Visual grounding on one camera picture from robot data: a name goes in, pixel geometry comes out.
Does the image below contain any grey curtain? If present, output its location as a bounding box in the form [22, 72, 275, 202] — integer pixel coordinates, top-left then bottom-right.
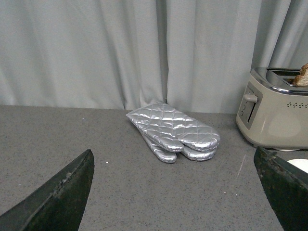
[0, 0, 308, 113]

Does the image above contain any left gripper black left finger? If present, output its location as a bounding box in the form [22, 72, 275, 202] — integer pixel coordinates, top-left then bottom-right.
[0, 149, 94, 231]

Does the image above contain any white round plate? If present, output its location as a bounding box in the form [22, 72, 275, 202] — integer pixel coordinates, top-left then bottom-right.
[288, 159, 308, 173]

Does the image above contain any lower silver quilted oven mitt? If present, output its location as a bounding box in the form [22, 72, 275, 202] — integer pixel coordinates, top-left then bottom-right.
[142, 134, 217, 164]

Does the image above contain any beige two-slot toaster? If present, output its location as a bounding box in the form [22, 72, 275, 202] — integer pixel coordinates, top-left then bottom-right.
[236, 67, 308, 150]

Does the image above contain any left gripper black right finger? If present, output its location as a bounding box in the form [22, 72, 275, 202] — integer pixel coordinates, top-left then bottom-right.
[254, 147, 308, 231]

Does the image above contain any brown bread slice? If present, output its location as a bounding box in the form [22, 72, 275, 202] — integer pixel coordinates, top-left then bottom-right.
[292, 63, 308, 86]

